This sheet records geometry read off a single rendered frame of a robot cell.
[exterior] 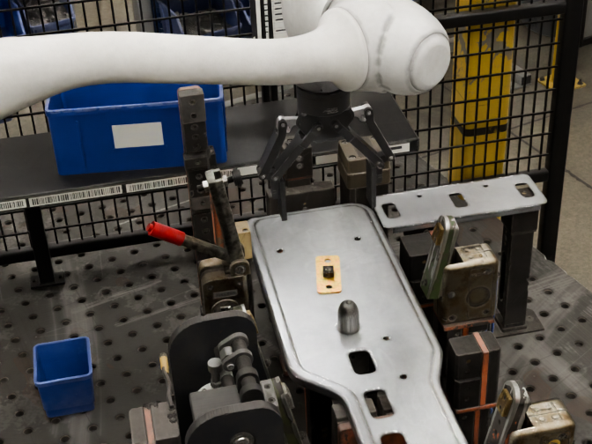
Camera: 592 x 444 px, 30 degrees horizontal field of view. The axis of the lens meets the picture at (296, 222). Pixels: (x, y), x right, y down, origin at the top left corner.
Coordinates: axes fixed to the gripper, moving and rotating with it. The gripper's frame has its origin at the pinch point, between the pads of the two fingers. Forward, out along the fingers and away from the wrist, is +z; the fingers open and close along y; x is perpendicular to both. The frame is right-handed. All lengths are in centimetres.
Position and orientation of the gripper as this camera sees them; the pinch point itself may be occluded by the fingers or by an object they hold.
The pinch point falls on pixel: (327, 203)
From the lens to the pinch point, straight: 164.9
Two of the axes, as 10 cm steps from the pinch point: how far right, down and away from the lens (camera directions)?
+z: 0.4, 8.2, 5.7
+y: 9.8, -1.5, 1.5
